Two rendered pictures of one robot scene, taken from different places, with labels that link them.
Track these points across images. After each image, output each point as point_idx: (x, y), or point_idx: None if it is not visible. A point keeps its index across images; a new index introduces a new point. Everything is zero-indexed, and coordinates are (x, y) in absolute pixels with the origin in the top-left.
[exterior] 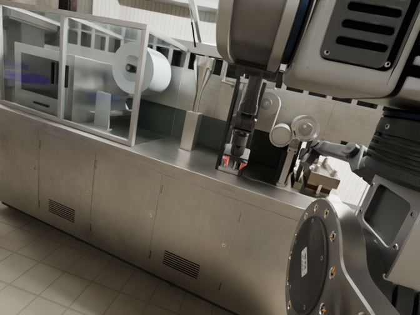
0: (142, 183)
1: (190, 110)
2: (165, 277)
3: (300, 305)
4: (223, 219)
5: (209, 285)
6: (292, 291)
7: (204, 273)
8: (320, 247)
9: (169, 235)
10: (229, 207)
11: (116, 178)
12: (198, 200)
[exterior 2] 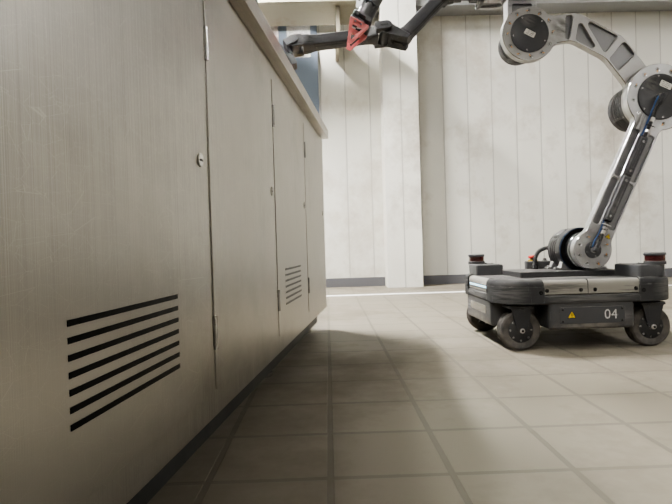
0: (259, 106)
1: None
2: (289, 336)
3: (541, 43)
4: (300, 157)
5: (305, 295)
6: (530, 48)
7: (302, 276)
8: (538, 19)
9: (284, 226)
10: (300, 135)
11: (236, 96)
12: (290, 130)
